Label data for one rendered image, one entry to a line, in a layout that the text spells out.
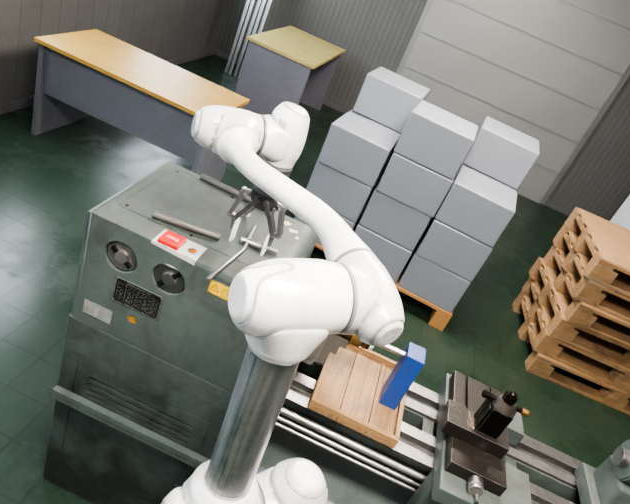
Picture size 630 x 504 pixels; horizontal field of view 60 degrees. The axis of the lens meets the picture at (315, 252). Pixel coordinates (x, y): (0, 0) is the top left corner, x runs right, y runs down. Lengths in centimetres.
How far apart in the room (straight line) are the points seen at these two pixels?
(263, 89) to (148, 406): 464
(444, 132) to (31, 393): 266
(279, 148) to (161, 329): 66
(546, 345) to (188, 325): 303
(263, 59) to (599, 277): 389
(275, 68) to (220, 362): 467
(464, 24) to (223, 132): 626
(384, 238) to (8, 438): 252
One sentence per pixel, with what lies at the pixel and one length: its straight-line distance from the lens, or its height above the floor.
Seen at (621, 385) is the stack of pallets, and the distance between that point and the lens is 449.
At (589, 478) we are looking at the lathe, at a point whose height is 92.
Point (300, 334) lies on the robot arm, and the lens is 92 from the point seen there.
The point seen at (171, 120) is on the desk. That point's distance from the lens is 410.
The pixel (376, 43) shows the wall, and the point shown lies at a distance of 758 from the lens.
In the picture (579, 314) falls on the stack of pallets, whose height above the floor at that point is 58.
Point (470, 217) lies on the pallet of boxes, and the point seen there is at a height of 87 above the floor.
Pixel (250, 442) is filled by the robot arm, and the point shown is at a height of 126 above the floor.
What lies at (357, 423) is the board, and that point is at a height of 90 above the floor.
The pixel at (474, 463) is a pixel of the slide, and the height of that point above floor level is 97.
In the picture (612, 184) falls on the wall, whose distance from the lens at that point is 805.
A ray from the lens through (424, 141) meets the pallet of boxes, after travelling 359.
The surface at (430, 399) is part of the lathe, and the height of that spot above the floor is 86.
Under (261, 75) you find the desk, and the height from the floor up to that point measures 51.
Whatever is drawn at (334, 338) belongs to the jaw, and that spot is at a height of 105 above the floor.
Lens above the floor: 213
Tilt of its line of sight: 30 degrees down
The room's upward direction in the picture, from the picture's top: 23 degrees clockwise
